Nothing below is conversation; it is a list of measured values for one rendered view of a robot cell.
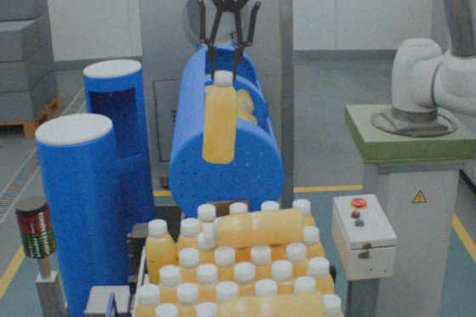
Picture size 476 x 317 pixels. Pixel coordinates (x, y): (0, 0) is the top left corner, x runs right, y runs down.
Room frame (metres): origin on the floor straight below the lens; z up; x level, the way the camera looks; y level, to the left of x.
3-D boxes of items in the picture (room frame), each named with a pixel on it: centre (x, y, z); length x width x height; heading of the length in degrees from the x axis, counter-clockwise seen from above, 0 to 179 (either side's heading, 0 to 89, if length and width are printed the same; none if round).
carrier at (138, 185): (2.71, 0.57, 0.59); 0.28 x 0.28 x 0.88
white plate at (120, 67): (2.71, 0.57, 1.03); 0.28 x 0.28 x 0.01
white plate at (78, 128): (1.92, 0.56, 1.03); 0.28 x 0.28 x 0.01
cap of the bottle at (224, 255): (1.01, 0.03, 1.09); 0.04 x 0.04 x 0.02
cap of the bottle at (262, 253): (1.01, -0.04, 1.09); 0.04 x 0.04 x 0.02
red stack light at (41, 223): (0.92, 0.37, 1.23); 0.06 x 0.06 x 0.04
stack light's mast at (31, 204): (0.92, 0.37, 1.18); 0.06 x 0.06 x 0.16
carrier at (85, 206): (1.92, 0.56, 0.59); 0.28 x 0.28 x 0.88
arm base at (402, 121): (1.79, -0.58, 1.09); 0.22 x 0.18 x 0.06; 5
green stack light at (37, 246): (0.92, 0.37, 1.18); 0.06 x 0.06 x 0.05
